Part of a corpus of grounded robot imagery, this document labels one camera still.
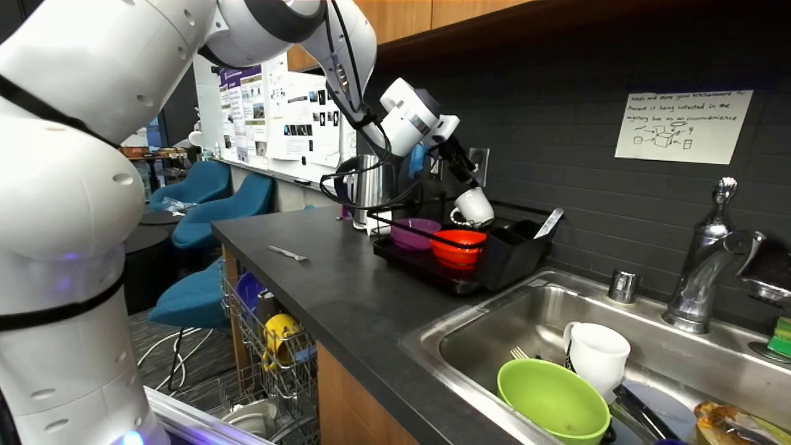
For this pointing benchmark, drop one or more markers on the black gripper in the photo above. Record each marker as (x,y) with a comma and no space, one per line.
(446,158)

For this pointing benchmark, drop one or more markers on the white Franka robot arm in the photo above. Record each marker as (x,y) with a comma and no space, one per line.
(64,206)

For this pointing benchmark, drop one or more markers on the white mug with blue rim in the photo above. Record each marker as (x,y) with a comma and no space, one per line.
(476,212)

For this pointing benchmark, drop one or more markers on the red bowl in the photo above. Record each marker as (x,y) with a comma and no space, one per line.
(457,248)

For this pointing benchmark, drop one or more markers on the purple bowl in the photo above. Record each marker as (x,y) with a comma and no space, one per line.
(410,237)

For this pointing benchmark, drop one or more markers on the white utensil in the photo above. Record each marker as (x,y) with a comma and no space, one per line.
(547,223)

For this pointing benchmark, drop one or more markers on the black utensil caddy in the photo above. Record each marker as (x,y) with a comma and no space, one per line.
(509,260)

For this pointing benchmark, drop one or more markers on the stainless steel sink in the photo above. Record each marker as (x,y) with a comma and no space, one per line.
(509,330)

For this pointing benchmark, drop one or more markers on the printed research poster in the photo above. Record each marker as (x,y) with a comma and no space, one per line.
(280,116)

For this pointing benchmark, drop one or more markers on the small metal strip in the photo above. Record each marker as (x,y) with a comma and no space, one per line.
(288,255)

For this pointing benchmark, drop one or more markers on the plain white mug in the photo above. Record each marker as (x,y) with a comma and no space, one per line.
(597,354)

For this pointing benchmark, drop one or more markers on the green bowl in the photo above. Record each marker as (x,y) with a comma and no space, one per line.
(552,404)

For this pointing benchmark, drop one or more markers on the yellow mug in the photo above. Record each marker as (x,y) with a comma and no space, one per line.
(277,336)

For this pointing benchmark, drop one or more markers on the blue upholstered chair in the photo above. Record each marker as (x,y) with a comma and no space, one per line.
(193,186)
(193,297)
(219,213)

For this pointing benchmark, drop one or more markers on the chrome faucet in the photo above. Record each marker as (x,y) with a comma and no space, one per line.
(699,273)

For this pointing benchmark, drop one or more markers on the wooden base cabinet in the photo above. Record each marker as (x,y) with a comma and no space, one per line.
(353,412)

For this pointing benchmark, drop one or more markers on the whiteboard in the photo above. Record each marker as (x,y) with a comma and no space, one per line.
(206,108)

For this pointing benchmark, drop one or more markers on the dishwasher cup rack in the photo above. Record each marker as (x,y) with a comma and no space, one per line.
(288,375)

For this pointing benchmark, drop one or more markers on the dishwasher plate rack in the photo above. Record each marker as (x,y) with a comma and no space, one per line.
(292,430)

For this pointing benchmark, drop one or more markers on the dark round side table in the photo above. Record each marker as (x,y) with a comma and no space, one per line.
(158,220)

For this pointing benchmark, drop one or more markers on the white dinner plate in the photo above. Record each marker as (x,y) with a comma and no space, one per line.
(250,420)

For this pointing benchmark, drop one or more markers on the green sponge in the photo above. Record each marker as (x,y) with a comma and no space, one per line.
(780,339)

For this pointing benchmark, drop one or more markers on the brown plate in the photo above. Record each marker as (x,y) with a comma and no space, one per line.
(725,425)

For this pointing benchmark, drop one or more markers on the metal light switch plate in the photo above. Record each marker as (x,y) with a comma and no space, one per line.
(486,165)

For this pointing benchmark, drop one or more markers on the blue wrist camera box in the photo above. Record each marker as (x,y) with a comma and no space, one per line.
(419,160)

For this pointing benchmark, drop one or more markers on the wooden wall cabinet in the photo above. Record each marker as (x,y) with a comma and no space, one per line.
(446,13)

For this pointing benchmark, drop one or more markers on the white paper wall sign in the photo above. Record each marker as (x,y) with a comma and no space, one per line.
(682,127)

